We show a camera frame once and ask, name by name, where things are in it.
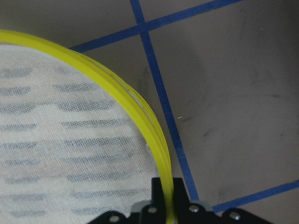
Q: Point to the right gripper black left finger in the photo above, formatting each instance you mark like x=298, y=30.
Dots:
x=154, y=210

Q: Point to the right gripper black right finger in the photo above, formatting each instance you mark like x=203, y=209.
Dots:
x=190, y=211

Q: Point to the yellow steamer basket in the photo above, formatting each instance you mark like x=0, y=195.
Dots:
x=130, y=98

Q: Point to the white steamer cloth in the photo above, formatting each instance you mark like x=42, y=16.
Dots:
x=65, y=130

